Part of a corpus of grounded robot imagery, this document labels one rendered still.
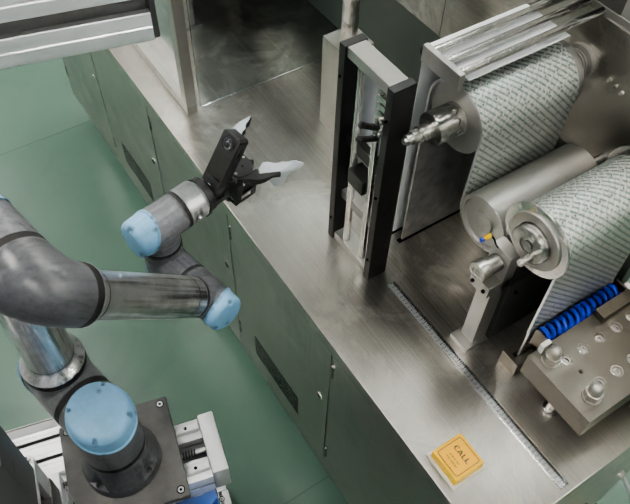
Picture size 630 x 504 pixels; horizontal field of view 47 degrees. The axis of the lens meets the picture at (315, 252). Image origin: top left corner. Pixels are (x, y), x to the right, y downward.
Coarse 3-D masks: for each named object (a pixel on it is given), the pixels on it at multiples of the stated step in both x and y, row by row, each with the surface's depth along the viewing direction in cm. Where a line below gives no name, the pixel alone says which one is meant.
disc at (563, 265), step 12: (516, 204) 126; (528, 204) 123; (540, 216) 121; (552, 216) 119; (552, 228) 120; (564, 240) 119; (564, 252) 120; (564, 264) 122; (540, 276) 129; (552, 276) 126
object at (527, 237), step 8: (520, 224) 125; (528, 224) 124; (512, 232) 127; (520, 232) 125; (528, 232) 123; (536, 232) 122; (512, 240) 128; (520, 240) 126; (528, 240) 124; (536, 240) 122; (544, 240) 122; (520, 248) 127; (528, 248) 125; (536, 248) 123; (544, 248) 122; (520, 256) 128; (536, 256) 124; (544, 256) 123; (536, 264) 125
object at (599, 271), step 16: (624, 240) 133; (608, 256) 135; (624, 256) 141; (576, 272) 130; (592, 272) 136; (608, 272) 142; (560, 288) 132; (576, 288) 138; (592, 288) 144; (544, 304) 133; (560, 304) 139; (544, 320) 141
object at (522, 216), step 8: (520, 216) 125; (528, 216) 123; (536, 216) 122; (512, 224) 128; (536, 224) 123; (544, 224) 121; (544, 232) 122; (552, 232) 120; (552, 240) 121; (552, 248) 122; (552, 256) 123; (560, 256) 121; (528, 264) 129; (544, 264) 125; (552, 264) 124
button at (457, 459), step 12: (444, 444) 137; (456, 444) 137; (468, 444) 137; (432, 456) 137; (444, 456) 136; (456, 456) 136; (468, 456) 136; (444, 468) 135; (456, 468) 134; (468, 468) 134; (456, 480) 133
